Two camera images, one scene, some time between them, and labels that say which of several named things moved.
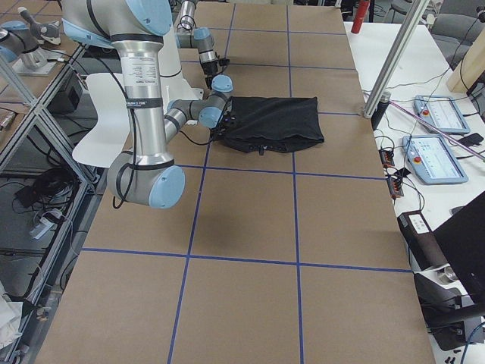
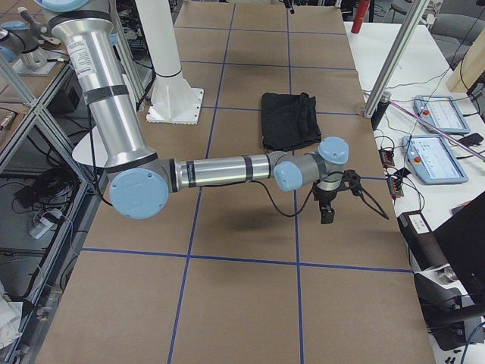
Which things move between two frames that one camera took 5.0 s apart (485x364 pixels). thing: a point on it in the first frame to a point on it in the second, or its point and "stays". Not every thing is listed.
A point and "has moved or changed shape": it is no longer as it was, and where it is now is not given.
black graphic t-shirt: (267, 124) has moved or changed shape
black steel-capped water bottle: (382, 105) stays
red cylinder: (362, 10) stays
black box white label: (421, 241) stays
